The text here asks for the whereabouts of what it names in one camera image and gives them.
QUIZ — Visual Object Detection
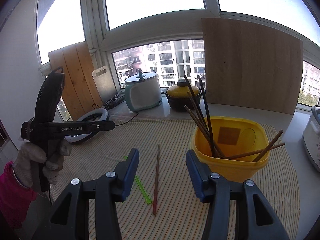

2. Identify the pink sleeved forearm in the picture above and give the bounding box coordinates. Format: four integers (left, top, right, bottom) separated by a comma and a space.
1, 161, 37, 229

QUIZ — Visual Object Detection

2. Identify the white gloved hand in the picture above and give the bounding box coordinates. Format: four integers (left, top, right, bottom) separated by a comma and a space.
12, 139, 72, 188

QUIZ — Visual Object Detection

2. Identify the pine plank board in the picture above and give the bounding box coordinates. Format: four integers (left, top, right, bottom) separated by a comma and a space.
48, 41, 102, 120

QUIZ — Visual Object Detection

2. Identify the green plastic chopstick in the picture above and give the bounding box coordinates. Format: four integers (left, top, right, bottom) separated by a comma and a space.
123, 155, 153, 205

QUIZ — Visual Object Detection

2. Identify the brown chopstick leaning right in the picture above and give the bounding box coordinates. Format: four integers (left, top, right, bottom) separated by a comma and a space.
253, 130, 283, 162

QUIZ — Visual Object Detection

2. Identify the brown chopstick lower right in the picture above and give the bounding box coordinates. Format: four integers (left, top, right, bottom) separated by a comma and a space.
225, 142, 285, 159

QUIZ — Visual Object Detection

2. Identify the reddish brown chopstick on cloth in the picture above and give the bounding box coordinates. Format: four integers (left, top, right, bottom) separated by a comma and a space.
152, 144, 160, 215

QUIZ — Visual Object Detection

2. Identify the small grey cutting board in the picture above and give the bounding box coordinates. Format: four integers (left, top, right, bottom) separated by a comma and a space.
92, 66, 117, 103

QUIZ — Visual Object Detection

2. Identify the black power strip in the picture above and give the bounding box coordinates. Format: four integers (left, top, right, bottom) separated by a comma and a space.
103, 94, 125, 110

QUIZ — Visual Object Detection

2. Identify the yellow plastic bucket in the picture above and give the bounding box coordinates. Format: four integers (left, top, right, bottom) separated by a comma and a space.
190, 116, 269, 183

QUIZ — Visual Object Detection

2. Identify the striped table cloth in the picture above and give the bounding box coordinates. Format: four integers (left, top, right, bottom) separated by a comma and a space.
49, 114, 301, 240

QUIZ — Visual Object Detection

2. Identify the brown chopstick short left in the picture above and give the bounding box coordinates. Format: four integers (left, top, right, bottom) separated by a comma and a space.
184, 105, 220, 157

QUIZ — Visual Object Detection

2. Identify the white appliance at right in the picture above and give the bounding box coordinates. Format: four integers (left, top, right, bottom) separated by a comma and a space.
303, 105, 320, 171

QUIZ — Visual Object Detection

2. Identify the teal white rice cooker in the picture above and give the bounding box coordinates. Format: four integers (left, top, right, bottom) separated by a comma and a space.
125, 68, 162, 112

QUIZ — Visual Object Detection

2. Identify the brown chopstick upright left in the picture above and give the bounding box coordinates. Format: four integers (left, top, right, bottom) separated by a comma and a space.
183, 75, 225, 158

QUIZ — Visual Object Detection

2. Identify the yellow lid black clay pot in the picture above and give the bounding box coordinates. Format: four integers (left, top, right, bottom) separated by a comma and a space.
162, 78, 194, 112

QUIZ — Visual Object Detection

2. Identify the black chopstick in bucket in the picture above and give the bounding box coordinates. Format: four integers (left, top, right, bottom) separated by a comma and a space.
197, 75, 216, 157

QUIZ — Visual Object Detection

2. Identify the large light wooden board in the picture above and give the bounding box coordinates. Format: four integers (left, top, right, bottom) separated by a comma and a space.
201, 18, 303, 115

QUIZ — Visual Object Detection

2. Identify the white ring-shaped appliance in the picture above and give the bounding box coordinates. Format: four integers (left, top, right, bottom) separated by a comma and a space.
65, 108, 110, 144

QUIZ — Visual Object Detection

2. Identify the black power cable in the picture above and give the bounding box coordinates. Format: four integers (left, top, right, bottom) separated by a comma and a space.
92, 103, 139, 127

